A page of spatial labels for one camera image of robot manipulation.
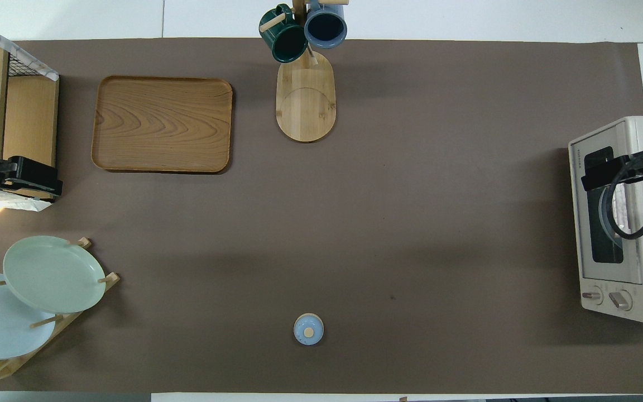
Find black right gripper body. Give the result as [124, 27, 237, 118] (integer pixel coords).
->
[580, 146, 643, 192]

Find glass oven door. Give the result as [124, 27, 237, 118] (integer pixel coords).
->
[569, 124, 643, 284]

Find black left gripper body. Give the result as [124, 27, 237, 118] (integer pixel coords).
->
[0, 156, 63, 199]

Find large brown table mat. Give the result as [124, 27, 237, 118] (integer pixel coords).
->
[0, 38, 643, 394]

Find pale green plate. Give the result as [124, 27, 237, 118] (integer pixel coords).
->
[3, 235, 107, 314]

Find grey blue mug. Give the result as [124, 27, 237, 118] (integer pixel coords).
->
[304, 0, 348, 49]

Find wooden shelf with wire mesh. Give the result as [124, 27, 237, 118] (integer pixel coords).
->
[0, 14, 60, 212]

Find rectangular wooden tray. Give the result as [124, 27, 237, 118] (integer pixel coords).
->
[92, 75, 233, 174]

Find wooden mug tree stand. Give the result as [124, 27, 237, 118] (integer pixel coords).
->
[276, 0, 350, 143]

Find wooden plate rack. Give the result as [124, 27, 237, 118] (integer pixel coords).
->
[0, 237, 120, 383]

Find dark green mug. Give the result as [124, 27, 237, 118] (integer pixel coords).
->
[258, 4, 308, 63]

